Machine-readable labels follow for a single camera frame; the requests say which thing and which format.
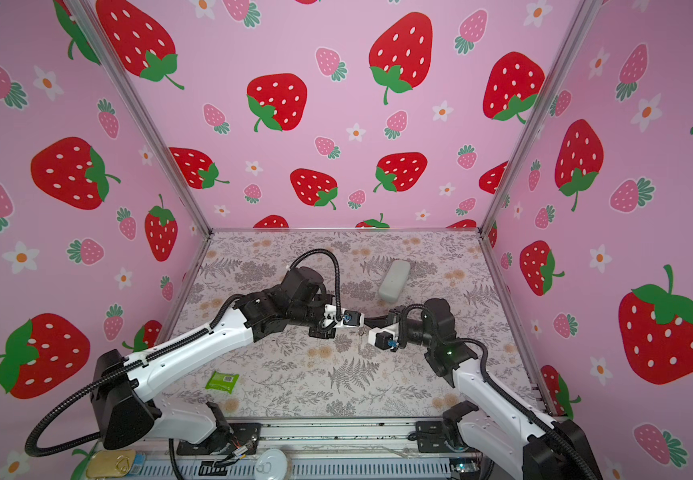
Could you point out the green snack packet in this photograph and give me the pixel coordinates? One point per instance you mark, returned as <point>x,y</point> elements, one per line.
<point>224,382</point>

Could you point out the pale green glasses case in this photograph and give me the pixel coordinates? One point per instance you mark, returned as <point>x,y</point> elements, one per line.
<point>395,281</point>

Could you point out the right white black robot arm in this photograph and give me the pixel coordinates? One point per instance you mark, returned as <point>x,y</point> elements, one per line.
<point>520,439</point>

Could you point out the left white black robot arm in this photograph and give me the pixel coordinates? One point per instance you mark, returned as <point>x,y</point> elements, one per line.
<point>127,390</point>

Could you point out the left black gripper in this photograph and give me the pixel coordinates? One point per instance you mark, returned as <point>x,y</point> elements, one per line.
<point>323,333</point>

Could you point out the gold tin can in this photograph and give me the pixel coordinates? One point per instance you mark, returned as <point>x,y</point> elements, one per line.
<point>111,464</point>

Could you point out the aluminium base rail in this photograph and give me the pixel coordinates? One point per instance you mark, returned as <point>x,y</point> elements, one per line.
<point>358,448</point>

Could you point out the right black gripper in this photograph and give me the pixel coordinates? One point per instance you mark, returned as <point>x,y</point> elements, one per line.
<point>401,319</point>

